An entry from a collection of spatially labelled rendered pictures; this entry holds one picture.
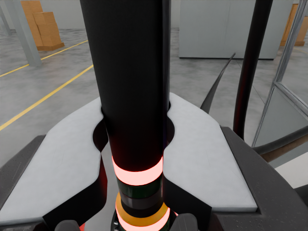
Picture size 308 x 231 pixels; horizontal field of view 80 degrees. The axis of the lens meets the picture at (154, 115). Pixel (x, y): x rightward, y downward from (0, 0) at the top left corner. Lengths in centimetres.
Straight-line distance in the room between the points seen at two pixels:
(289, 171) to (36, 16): 822
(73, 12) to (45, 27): 618
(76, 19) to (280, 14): 1151
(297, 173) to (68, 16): 1435
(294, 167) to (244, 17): 527
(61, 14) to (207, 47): 1103
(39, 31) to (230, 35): 651
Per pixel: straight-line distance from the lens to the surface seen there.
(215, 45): 567
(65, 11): 1455
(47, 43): 836
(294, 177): 53
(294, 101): 137
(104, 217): 180
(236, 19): 565
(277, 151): 28
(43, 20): 819
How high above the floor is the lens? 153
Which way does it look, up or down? 32 degrees down
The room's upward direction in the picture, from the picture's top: 2 degrees counter-clockwise
